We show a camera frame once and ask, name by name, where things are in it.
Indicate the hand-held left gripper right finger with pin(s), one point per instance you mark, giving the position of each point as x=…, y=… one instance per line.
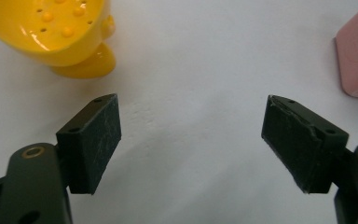
x=301, y=146

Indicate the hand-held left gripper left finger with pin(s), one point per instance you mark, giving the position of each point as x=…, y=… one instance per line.
x=88, y=146

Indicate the yellow soap dish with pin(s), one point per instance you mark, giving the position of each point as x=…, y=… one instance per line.
x=51, y=34

